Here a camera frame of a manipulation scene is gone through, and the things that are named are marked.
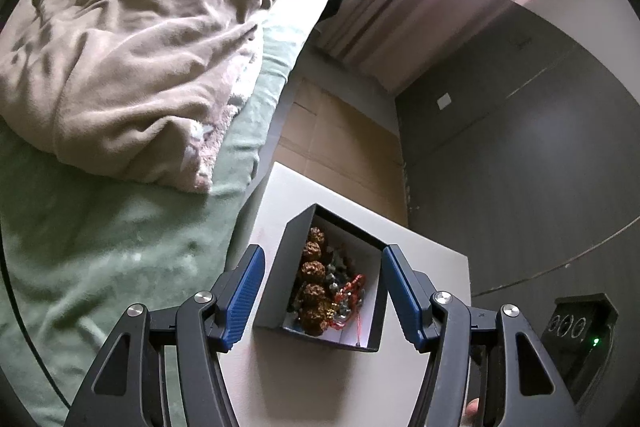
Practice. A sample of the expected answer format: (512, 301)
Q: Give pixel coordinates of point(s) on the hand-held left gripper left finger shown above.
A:
(244, 299)

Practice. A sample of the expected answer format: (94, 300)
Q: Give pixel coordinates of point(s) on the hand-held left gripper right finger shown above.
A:
(404, 302)

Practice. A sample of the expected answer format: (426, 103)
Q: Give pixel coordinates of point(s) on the white box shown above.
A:
(275, 287)

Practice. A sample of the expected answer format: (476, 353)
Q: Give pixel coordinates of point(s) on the person's right hand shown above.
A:
(472, 410)

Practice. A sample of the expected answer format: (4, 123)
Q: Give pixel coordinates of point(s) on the green bed sheet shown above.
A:
(125, 247)

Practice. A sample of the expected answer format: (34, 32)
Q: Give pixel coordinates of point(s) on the cardboard sheet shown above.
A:
(345, 147)

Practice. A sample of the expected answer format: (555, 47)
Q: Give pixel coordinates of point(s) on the beige blanket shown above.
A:
(130, 57)

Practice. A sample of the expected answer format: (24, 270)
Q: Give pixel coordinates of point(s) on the white wall socket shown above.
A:
(444, 101)

